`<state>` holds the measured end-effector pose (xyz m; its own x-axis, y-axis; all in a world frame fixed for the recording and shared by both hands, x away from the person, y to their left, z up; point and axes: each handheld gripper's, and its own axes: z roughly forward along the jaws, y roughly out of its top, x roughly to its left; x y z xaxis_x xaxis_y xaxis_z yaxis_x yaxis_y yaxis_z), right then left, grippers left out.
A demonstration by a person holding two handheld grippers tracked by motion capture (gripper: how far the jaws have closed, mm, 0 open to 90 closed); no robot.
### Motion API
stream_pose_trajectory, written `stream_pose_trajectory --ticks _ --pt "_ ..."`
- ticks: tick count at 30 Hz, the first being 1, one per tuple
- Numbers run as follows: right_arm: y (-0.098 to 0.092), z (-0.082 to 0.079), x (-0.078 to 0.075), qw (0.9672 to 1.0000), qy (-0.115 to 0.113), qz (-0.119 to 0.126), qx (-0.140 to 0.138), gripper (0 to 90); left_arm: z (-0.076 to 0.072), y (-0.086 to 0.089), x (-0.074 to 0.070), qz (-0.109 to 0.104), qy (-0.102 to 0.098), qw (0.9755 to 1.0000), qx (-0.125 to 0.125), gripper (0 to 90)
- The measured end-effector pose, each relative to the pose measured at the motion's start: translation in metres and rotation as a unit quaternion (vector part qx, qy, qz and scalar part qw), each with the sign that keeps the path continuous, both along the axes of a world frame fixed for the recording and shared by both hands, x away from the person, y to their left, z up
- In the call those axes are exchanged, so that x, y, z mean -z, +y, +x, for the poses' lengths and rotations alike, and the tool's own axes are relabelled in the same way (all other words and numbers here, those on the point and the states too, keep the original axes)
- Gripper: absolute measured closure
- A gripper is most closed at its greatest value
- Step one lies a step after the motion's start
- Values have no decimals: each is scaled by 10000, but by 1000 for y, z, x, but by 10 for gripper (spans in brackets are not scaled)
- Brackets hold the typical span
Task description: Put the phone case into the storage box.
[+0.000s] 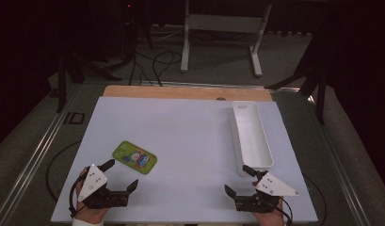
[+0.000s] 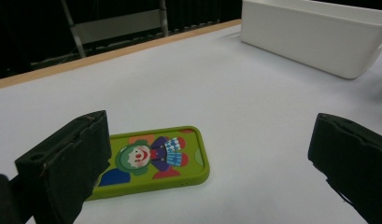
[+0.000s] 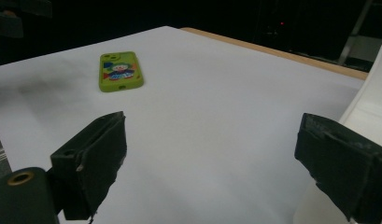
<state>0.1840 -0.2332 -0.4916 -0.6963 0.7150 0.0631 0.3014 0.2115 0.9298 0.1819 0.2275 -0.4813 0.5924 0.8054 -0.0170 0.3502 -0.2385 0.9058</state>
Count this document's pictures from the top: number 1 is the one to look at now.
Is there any white long plastic tray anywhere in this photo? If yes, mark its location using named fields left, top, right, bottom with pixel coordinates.
left=230, top=100, right=275, bottom=177

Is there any dark equipment with red light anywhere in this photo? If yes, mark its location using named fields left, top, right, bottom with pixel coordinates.
left=121, top=0, right=138, bottom=27

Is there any green clown phone case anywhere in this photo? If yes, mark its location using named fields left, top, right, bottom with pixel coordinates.
left=111, top=140, right=158, bottom=175

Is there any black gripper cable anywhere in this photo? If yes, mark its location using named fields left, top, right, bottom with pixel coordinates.
left=278, top=197, right=294, bottom=226
left=68, top=174, right=88, bottom=218

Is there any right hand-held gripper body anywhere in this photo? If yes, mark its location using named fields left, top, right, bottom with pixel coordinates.
left=233, top=171, right=300, bottom=213

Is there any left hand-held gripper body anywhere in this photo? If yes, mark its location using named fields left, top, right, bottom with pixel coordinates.
left=77, top=164, right=131, bottom=210

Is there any white metal table stand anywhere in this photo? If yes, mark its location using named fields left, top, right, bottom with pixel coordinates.
left=180, top=0, right=273, bottom=78

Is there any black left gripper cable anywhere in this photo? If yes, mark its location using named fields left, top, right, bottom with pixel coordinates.
left=68, top=174, right=88, bottom=218

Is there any dark curtain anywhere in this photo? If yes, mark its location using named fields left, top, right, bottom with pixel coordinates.
left=0, top=0, right=125, bottom=152
left=301, top=0, right=385, bottom=196

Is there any black tripod stand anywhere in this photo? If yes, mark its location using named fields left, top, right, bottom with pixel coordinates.
left=265, top=60, right=329, bottom=126
left=56, top=51, right=122, bottom=114

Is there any person's left hand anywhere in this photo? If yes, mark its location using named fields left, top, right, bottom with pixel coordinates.
left=72, top=167, right=110, bottom=224

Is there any person's right hand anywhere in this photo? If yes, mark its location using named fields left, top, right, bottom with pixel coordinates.
left=251, top=199, right=286, bottom=226

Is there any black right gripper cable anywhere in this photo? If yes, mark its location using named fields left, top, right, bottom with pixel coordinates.
left=278, top=197, right=294, bottom=226

